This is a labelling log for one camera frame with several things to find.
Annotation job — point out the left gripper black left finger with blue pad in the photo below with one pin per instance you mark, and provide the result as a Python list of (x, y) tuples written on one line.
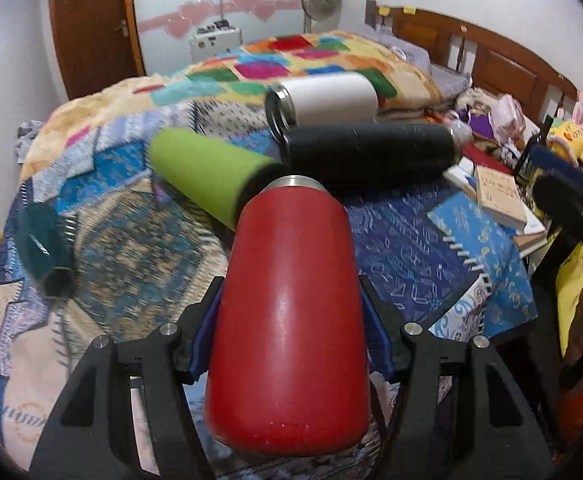
[(123, 414)]

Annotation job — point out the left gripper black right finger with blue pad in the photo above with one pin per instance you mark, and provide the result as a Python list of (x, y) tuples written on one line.
[(459, 413)]

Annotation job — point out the red metal bottle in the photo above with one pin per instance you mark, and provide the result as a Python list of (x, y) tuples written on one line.
[(288, 373)]

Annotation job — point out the dark teal hexagonal cup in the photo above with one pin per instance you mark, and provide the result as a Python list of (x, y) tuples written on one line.
[(45, 243)]

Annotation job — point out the yellow plush toy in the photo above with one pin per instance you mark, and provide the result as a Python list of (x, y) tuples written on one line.
[(565, 140)]

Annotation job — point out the beige notebook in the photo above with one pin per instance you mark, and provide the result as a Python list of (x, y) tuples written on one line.
[(498, 195)]

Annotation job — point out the blue spiral notebook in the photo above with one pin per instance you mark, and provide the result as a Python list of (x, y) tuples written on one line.
[(511, 302)]

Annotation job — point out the wooden bed headboard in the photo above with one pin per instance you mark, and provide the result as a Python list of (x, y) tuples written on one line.
[(495, 63)]

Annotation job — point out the blue patterned bed sheet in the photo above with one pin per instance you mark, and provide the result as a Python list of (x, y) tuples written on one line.
[(144, 253)]

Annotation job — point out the black cylindrical bottle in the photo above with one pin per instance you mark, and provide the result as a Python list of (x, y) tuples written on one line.
[(370, 158)]

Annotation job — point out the white steel tumbler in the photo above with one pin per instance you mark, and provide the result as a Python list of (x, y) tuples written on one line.
[(320, 99)]

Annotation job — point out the green cylindrical bottle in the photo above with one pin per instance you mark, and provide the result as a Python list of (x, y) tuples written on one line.
[(218, 176)]

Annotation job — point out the colourful patchwork blanket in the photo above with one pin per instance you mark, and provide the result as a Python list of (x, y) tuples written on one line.
[(402, 81)]

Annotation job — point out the white box appliance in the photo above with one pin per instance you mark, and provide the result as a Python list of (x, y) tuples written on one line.
[(218, 38)]

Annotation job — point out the brown wooden door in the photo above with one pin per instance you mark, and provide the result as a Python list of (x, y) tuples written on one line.
[(96, 43)]

